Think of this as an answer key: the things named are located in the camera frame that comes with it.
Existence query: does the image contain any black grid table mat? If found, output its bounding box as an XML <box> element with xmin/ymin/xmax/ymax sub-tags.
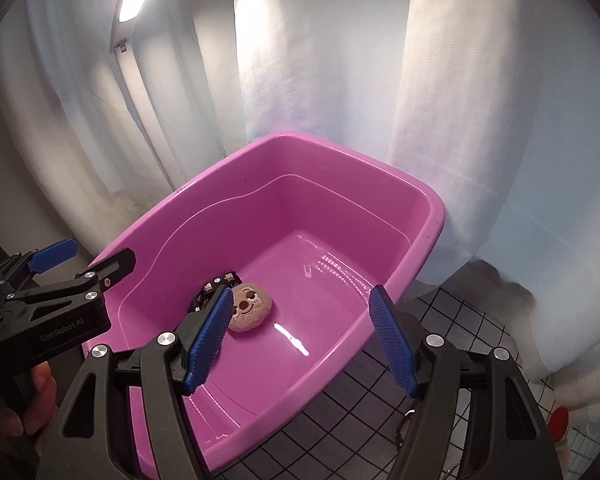
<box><xmin>200</xmin><ymin>280</ymin><xmax>600</xmax><ymax>480</ymax></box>

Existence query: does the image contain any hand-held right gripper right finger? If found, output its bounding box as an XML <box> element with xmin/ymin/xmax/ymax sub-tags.
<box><xmin>369</xmin><ymin>284</ymin><xmax>567</xmax><ymax>480</ymax></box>

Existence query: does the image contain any white curtain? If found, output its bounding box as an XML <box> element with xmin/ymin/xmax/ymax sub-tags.
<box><xmin>0</xmin><ymin>0</ymin><xmax>600</xmax><ymax>411</ymax></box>

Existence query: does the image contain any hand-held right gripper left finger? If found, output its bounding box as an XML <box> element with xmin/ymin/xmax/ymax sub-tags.
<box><xmin>34</xmin><ymin>286</ymin><xmax>236</xmax><ymax>480</ymax></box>

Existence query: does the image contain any person's left hand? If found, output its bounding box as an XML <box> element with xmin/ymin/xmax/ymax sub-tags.
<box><xmin>0</xmin><ymin>360</ymin><xmax>60</xmax><ymax>437</ymax></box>

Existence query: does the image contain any pink plastic tub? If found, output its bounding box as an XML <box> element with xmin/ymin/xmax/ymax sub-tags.
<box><xmin>82</xmin><ymin>131</ymin><xmax>446</xmax><ymax>473</ymax></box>

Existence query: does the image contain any brown smiley plush hair clip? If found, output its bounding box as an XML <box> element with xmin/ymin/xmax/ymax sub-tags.
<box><xmin>228</xmin><ymin>282</ymin><xmax>275</xmax><ymax>333</ymax></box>

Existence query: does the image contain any red round object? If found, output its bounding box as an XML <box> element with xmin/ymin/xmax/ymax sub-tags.
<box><xmin>550</xmin><ymin>406</ymin><xmax>571</xmax><ymax>441</ymax></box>

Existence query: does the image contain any white desk lamp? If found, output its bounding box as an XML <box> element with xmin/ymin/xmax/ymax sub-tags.
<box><xmin>109</xmin><ymin>0</ymin><xmax>178</xmax><ymax>193</ymax></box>

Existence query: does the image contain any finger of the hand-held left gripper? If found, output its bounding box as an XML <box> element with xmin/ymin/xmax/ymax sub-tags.
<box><xmin>0</xmin><ymin>237</ymin><xmax>78</xmax><ymax>291</ymax></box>
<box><xmin>2</xmin><ymin>247</ymin><xmax>137</xmax><ymax>321</ymax></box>

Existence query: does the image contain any black beaded hair accessory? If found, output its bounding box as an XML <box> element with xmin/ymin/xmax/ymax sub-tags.
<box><xmin>190</xmin><ymin>271</ymin><xmax>243</xmax><ymax>313</ymax></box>

